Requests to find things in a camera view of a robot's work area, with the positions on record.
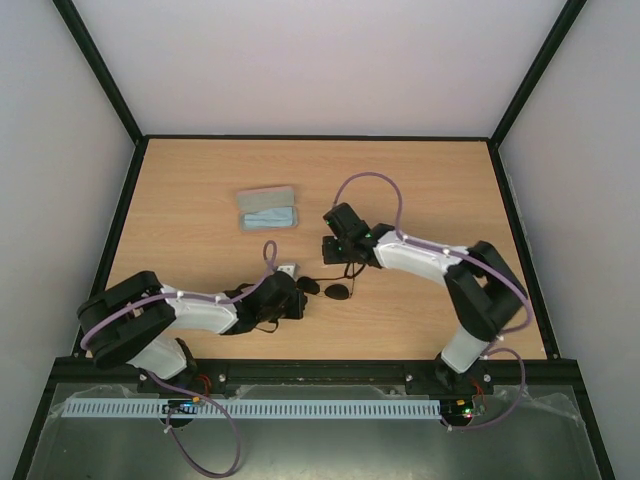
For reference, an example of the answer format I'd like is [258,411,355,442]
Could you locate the black round sunglasses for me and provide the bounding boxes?
[296,264,360,301]

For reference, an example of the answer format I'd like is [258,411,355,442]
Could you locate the light blue cleaning cloth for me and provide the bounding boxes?
[240,207,297,231]

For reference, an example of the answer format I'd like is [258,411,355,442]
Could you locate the pink glasses case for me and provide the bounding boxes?
[236,186,298,232]

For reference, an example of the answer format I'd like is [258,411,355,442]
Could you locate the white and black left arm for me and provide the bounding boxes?
[77,270,307,380]

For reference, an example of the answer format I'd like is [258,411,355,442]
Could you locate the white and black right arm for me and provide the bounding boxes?
[322,203,534,392]

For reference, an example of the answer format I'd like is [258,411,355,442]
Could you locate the grey metal front plate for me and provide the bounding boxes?
[28,385,600,479]

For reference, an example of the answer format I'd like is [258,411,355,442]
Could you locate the white slotted cable duct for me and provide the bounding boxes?
[61,398,441,420]

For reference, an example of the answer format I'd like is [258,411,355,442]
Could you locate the black front mounting rail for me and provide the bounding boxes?
[49,355,581,396]

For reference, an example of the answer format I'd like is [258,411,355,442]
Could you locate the black frame corner post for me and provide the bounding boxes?
[489,0,589,146]

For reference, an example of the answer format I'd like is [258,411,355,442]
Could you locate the black left corner post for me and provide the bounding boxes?
[52,0,144,145]

